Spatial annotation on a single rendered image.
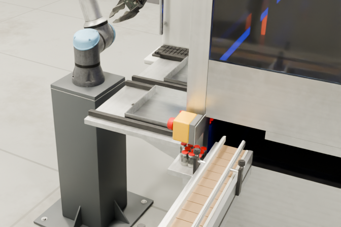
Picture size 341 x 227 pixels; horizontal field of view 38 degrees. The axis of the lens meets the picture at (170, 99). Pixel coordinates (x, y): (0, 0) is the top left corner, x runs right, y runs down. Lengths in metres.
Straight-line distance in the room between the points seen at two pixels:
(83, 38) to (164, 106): 0.54
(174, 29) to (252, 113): 1.23
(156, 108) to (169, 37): 0.86
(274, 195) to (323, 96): 0.39
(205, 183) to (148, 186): 1.53
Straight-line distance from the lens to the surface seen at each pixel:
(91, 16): 2.33
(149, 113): 1.85
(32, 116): 3.71
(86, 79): 2.26
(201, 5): 1.44
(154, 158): 3.17
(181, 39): 2.66
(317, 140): 1.51
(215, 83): 1.51
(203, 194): 1.38
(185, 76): 2.16
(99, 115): 1.82
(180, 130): 1.52
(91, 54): 2.23
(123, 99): 1.96
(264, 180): 1.63
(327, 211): 1.64
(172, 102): 1.94
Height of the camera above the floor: 1.78
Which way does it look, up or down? 27 degrees down
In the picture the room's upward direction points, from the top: 2 degrees clockwise
